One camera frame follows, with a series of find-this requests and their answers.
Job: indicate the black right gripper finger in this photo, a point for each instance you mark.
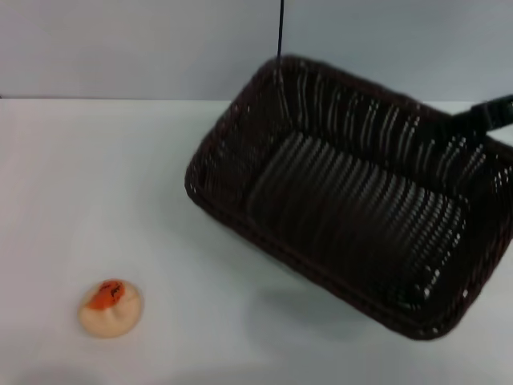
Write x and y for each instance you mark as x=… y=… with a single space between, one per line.
x=491 y=112

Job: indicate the dark brown woven basket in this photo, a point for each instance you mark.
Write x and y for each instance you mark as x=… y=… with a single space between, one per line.
x=344 y=200

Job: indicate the cream bun with orange top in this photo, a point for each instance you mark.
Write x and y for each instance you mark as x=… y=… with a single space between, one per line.
x=114 y=318

